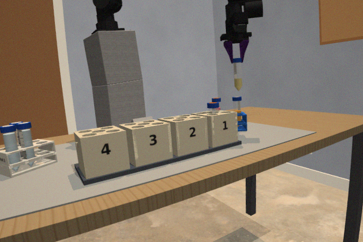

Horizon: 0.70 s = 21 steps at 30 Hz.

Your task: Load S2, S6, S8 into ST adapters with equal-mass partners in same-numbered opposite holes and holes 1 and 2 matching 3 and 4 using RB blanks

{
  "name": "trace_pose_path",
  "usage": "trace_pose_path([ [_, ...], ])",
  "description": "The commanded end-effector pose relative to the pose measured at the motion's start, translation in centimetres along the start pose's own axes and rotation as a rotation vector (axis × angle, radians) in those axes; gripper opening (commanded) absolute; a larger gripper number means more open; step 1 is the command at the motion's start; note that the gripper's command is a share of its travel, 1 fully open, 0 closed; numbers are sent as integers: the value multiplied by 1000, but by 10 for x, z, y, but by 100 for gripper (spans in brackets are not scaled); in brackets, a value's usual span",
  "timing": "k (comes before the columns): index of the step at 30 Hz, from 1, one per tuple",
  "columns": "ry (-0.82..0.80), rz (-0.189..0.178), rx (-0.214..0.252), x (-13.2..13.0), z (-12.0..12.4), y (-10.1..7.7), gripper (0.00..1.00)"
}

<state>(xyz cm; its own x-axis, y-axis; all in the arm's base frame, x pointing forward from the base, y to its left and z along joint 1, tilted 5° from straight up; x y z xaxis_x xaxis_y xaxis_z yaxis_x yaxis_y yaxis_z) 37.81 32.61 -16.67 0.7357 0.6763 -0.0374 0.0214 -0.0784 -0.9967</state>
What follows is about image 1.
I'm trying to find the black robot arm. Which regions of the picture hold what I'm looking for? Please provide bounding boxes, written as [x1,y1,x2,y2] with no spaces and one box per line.
[92,0,263,34]

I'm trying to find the blue tube rack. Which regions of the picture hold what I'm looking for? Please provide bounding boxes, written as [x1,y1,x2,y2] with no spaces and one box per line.
[237,112,247,131]

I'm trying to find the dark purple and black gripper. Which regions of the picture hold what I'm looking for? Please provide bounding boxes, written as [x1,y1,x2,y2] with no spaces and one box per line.
[220,32,252,63]

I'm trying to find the grey flat mat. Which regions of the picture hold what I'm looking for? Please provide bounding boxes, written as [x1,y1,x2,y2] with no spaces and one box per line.
[0,122,316,221]

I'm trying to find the white tube rack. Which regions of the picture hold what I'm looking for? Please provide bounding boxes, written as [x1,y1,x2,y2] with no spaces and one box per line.
[0,139,58,178]

